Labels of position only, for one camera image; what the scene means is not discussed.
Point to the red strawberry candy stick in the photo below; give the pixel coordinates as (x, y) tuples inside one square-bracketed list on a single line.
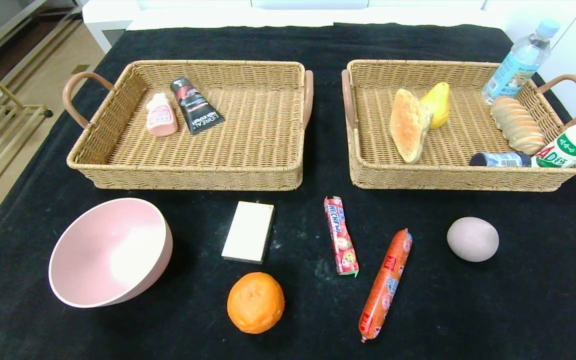
[(340, 235)]

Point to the orange sausage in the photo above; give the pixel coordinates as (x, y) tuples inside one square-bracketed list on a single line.
[(385, 285)]

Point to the pale purple round bun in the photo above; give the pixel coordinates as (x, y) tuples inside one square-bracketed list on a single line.
[(473, 239)]

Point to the wicker basket holding toiletries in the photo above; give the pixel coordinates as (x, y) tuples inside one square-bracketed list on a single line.
[(258, 140)]

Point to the wicker basket holding food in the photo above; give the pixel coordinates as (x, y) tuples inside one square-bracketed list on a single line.
[(458, 145)]

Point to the white playing card box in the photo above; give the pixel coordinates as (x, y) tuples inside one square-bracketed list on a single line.
[(248, 230)]

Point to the black cosmetic tube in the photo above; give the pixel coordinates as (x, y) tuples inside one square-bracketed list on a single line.
[(195, 107)]

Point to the orange tangerine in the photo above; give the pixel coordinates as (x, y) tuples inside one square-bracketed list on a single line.
[(255, 302)]

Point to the flat toasted bread slice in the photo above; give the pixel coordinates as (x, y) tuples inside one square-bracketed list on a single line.
[(408, 125)]

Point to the black table cloth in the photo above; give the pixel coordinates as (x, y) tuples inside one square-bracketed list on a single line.
[(308, 45)]

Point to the small pink bottle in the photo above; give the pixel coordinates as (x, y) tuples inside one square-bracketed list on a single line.
[(162, 120)]

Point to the yellow pear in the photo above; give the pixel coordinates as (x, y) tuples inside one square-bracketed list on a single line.
[(439, 105)]

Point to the pink bowl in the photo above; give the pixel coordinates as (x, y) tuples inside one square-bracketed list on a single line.
[(108, 250)]

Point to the small dark blue bottle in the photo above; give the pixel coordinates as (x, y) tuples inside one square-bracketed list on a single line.
[(498, 159)]

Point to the ridged bread roll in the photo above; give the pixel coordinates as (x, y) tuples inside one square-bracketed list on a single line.
[(518, 125)]

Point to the white table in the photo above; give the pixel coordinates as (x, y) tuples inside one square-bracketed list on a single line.
[(113, 15)]

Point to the clear water bottle blue label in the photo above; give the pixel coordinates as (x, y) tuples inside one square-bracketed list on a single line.
[(518, 65)]

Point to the wooden rack on casters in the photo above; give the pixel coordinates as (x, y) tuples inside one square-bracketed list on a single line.
[(23, 107)]

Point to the white milk bottle green label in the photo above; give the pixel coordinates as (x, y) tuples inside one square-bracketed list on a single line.
[(573, 142)]

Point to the low dark shelf unit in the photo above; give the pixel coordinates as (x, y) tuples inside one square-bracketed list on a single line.
[(33, 35)]

